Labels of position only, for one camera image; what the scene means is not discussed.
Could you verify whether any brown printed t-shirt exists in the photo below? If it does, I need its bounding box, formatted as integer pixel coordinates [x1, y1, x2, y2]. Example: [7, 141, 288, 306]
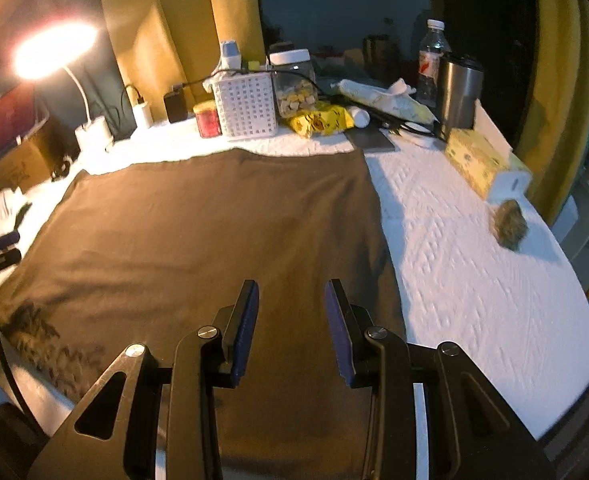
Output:
[0, 148, 405, 479]

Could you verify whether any cardboard box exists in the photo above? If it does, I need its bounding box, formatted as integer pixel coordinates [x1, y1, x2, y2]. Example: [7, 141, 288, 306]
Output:
[0, 131, 72, 193]

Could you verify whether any white knit bedspread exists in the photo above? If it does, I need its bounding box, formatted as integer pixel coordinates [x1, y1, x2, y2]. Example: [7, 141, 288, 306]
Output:
[0, 119, 589, 438]

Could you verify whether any white charger adapter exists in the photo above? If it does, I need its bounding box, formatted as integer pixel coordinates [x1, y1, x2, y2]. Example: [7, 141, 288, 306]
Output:
[132, 101, 153, 129]

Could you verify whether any white desk lamp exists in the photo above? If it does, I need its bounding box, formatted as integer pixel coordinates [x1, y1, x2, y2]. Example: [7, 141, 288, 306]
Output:
[12, 20, 114, 154]

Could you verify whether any small brown stone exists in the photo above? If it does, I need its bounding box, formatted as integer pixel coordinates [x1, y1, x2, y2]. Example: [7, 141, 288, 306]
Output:
[491, 200, 529, 252]

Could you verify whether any black charger adapter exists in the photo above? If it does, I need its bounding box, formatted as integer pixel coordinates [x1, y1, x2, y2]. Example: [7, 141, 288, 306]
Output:
[163, 88, 188, 124]

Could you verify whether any red gold tin can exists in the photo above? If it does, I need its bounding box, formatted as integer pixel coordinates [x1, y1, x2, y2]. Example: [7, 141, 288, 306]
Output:
[192, 100, 221, 139]

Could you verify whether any yellow tissue box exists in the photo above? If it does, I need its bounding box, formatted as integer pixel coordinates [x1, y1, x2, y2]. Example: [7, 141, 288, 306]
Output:
[445, 129, 532, 203]

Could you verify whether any yellow curtain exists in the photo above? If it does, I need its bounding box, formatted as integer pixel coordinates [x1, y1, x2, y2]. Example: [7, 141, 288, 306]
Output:
[101, 0, 265, 122]

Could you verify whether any white perforated plastic basket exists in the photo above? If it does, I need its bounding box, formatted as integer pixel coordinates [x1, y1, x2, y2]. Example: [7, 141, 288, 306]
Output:
[212, 72, 277, 140]

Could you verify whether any dark phone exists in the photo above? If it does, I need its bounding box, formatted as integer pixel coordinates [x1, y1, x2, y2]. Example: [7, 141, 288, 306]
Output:
[345, 127, 395, 153]

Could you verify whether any white tube package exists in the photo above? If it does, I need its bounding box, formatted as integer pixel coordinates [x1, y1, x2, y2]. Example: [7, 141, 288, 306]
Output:
[334, 79, 437, 125]

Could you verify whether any clear snack jar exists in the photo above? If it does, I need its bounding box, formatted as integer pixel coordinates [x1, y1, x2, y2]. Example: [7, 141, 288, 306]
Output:
[268, 49, 319, 119]

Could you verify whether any yellow snack packet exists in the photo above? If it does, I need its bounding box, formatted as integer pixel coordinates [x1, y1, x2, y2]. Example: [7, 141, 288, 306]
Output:
[287, 102, 355, 139]

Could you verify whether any steel travel mug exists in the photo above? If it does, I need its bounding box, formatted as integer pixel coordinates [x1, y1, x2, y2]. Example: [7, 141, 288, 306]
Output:
[436, 52, 483, 141]

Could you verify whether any plastic water bottle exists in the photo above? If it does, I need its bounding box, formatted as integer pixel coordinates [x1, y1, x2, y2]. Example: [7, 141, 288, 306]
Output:
[416, 20, 451, 107]

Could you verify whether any coiled black cable bundle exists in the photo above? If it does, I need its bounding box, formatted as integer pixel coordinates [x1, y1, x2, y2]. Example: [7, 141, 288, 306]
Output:
[51, 154, 76, 181]

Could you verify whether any black charging cable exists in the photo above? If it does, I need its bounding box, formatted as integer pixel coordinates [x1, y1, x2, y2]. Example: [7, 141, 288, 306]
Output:
[118, 83, 144, 108]

